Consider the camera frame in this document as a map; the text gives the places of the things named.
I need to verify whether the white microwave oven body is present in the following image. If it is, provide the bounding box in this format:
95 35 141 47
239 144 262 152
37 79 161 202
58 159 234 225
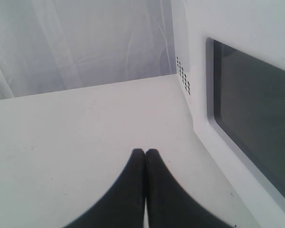
171 0 285 152

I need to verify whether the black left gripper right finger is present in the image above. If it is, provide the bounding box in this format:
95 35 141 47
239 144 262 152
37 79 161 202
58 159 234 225
145 149 230 228

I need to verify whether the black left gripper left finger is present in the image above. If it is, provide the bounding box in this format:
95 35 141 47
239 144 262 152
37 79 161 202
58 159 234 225
66 149 146 228

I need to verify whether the white sheer curtain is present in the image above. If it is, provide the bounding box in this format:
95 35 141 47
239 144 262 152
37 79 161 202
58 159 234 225
0 0 176 100

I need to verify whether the white microwave door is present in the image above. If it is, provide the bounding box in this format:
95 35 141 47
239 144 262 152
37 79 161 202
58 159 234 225
186 0 285 223

